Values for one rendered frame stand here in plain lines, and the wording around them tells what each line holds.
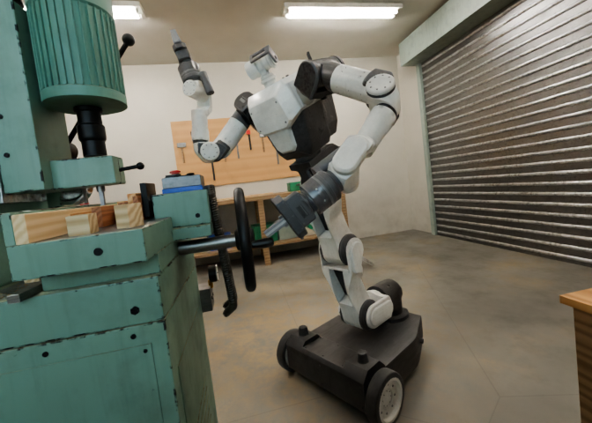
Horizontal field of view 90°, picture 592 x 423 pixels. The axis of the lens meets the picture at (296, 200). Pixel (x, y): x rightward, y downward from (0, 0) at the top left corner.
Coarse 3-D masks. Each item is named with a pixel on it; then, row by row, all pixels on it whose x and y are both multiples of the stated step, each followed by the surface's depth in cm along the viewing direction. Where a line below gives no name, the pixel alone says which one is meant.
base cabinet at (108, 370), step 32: (192, 288) 90; (160, 320) 58; (192, 320) 84; (0, 352) 53; (32, 352) 54; (64, 352) 55; (96, 352) 56; (128, 352) 57; (160, 352) 58; (192, 352) 77; (0, 384) 53; (32, 384) 54; (64, 384) 55; (96, 384) 56; (128, 384) 57; (160, 384) 58; (192, 384) 73; (0, 416) 53; (32, 416) 54; (64, 416) 55; (96, 416) 56; (128, 416) 57; (160, 416) 58; (192, 416) 68
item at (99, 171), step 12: (96, 156) 72; (108, 156) 72; (60, 168) 70; (72, 168) 70; (84, 168) 71; (96, 168) 71; (108, 168) 72; (60, 180) 70; (72, 180) 70; (84, 180) 71; (96, 180) 71; (108, 180) 72; (120, 180) 75
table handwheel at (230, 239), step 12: (240, 192) 76; (240, 204) 72; (240, 216) 70; (240, 228) 69; (192, 240) 79; (204, 240) 79; (216, 240) 79; (228, 240) 80; (240, 240) 68; (252, 240) 80; (180, 252) 78; (192, 252) 79; (240, 252) 69; (252, 252) 69; (252, 264) 70; (252, 276) 71; (252, 288) 74
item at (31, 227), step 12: (108, 204) 81; (12, 216) 48; (24, 216) 49; (36, 216) 51; (48, 216) 55; (60, 216) 58; (24, 228) 49; (36, 228) 51; (48, 228) 54; (60, 228) 58; (24, 240) 49; (36, 240) 51
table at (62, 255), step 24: (48, 240) 51; (72, 240) 50; (96, 240) 51; (120, 240) 51; (144, 240) 53; (168, 240) 69; (24, 264) 49; (48, 264) 49; (72, 264) 50; (96, 264) 51; (120, 264) 52
